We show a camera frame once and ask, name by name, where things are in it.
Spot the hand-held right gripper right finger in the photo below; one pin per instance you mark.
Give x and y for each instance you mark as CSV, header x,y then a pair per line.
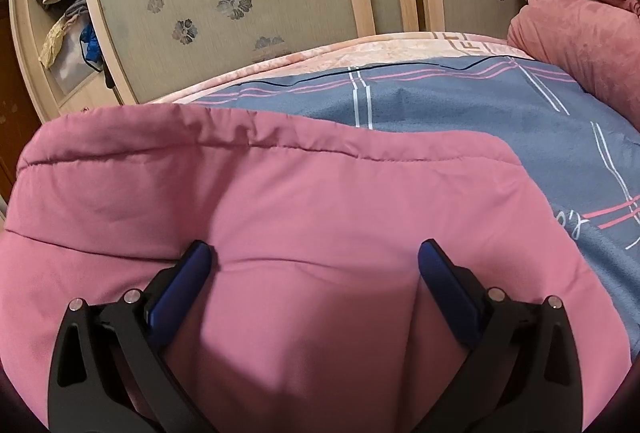
x,y
447,293

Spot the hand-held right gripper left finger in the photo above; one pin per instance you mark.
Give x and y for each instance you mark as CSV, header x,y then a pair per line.
x,y
180,293

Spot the pink and white hooded jacket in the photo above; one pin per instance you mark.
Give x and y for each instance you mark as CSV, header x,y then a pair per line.
x,y
310,193

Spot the grey clothes pile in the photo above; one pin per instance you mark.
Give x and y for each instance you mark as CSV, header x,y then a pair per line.
x,y
77,8

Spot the blue plaid blanket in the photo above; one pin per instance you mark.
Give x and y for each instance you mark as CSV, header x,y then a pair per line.
x,y
450,113

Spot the pink floral bed sheet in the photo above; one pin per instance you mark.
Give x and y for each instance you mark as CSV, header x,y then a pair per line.
x,y
350,53

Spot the blue crumpled cloth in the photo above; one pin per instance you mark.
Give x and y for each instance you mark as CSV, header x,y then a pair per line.
x,y
91,44

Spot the beige wooden wardrobe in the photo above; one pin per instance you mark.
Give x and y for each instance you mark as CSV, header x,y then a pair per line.
x,y
35,63

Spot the yellow crumpled cloth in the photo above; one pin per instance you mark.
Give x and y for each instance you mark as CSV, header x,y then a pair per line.
x,y
52,40

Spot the pink rolled quilt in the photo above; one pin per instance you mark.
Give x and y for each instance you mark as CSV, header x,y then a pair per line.
x,y
565,28

